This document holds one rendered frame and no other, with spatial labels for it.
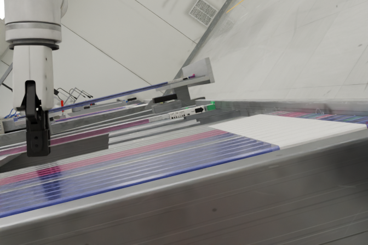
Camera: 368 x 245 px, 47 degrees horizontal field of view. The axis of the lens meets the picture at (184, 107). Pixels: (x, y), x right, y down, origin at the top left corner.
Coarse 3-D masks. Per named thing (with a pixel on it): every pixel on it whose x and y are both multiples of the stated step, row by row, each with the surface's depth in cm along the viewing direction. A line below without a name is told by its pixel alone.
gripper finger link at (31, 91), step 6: (30, 84) 63; (30, 90) 62; (30, 96) 62; (36, 96) 63; (30, 102) 62; (30, 108) 62; (30, 114) 61; (36, 114) 63; (30, 120) 63; (36, 120) 63
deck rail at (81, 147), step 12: (180, 108) 90; (132, 120) 89; (72, 132) 87; (12, 144) 85; (24, 144) 85; (60, 144) 86; (72, 144) 87; (84, 144) 87; (96, 144) 87; (24, 156) 85; (48, 156) 86; (60, 156) 86; (72, 156) 87; (0, 168) 84; (12, 168) 85
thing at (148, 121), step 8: (208, 104) 71; (136, 120) 69; (144, 120) 69; (152, 120) 70; (160, 120) 70; (104, 128) 68; (112, 128) 68; (120, 128) 69; (128, 128) 69; (64, 136) 67; (72, 136) 67; (80, 136) 68; (88, 136) 68; (48, 144) 67; (56, 144) 67; (0, 152) 66; (8, 152) 66; (16, 152) 66; (24, 152) 66
